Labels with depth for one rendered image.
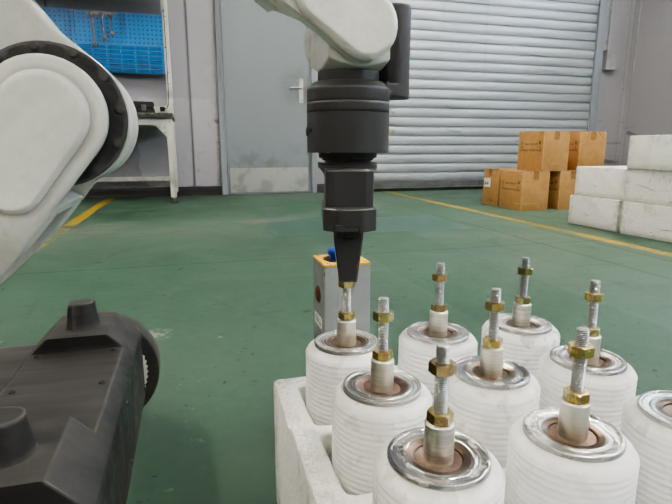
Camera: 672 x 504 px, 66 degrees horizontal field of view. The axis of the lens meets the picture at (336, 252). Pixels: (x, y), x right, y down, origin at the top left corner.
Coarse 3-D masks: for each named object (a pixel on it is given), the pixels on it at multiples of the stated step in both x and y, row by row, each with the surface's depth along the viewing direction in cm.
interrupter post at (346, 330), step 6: (354, 318) 60; (342, 324) 59; (348, 324) 59; (354, 324) 59; (342, 330) 59; (348, 330) 59; (354, 330) 59; (342, 336) 59; (348, 336) 59; (354, 336) 59; (342, 342) 59; (348, 342) 59; (354, 342) 60
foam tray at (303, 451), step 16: (288, 384) 65; (304, 384) 66; (288, 400) 61; (304, 400) 66; (288, 416) 58; (304, 416) 58; (288, 432) 57; (304, 432) 54; (320, 432) 54; (288, 448) 57; (304, 448) 52; (320, 448) 52; (288, 464) 58; (304, 464) 49; (320, 464) 49; (288, 480) 59; (304, 480) 49; (320, 480) 47; (336, 480) 47; (288, 496) 59; (304, 496) 49; (320, 496) 44; (336, 496) 44; (352, 496) 44; (368, 496) 44
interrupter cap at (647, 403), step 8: (648, 392) 47; (656, 392) 47; (664, 392) 47; (640, 400) 46; (648, 400) 46; (656, 400) 46; (664, 400) 46; (640, 408) 45; (648, 408) 45; (656, 408) 45; (664, 408) 45; (648, 416) 44; (656, 416) 43; (664, 416) 43; (664, 424) 42
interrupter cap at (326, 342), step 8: (320, 336) 61; (328, 336) 62; (336, 336) 62; (360, 336) 62; (368, 336) 62; (320, 344) 59; (328, 344) 59; (336, 344) 60; (360, 344) 60; (368, 344) 59; (376, 344) 59; (328, 352) 57; (336, 352) 57; (344, 352) 57; (352, 352) 57; (360, 352) 57; (368, 352) 57
